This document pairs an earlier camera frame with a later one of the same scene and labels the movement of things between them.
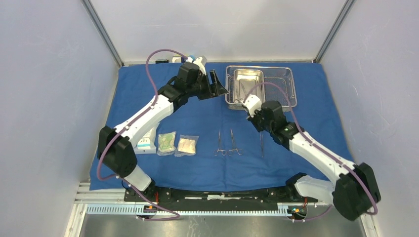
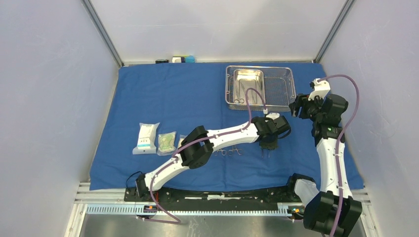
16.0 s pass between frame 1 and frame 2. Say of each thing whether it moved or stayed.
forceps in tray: stayed
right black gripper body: moved
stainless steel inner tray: stayed
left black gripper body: moved
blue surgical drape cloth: moved
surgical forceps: stayed
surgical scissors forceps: stayed
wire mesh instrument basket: stayed
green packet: stayed
